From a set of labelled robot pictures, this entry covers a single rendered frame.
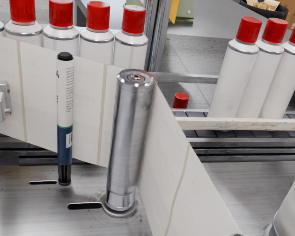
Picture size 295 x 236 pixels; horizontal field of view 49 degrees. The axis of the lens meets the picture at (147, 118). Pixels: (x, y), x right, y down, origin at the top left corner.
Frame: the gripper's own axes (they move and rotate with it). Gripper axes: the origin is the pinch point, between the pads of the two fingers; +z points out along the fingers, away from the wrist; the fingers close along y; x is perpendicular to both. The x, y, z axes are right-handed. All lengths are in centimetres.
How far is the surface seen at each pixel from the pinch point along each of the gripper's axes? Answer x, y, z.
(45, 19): -36, -327, 113
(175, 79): -23.1, -3.2, 7.1
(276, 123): -4.5, 4.3, 5.0
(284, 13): 141, -209, -15
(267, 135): -3.7, 3.9, 8.1
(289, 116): 4.7, -3.0, 5.0
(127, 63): -34.7, 2.8, 5.7
